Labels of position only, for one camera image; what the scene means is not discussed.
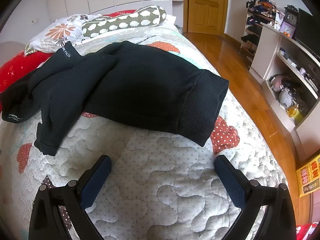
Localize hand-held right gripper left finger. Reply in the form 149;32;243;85
29;154;112;240

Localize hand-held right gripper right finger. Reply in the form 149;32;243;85
214;155;297;240

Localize black pants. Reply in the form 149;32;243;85
0;40;230;157

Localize quilted heart pattern bedspread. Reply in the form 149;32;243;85
0;26;288;240

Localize yellow printed box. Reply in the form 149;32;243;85
296;154;320;197

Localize yellow bottle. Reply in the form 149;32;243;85
287;105;304;125

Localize red box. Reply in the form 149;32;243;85
296;222;320;240

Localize white round bag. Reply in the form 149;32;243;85
279;90;294;108

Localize red blanket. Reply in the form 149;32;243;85
0;51;54;93

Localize white shelf unit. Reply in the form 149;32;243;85
250;24;320;163

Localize shoe rack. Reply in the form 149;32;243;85
240;12;265;63

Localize floral print pillow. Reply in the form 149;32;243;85
24;14;100;54

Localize green patterned bolster pillow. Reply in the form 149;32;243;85
81;5;167;40

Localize black television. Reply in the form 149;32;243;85
295;8;320;55

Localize ornate black clock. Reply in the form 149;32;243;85
284;4;299;34

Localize wooden door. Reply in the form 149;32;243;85
183;0;229;36

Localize pile of clothes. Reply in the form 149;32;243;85
246;0;285;23

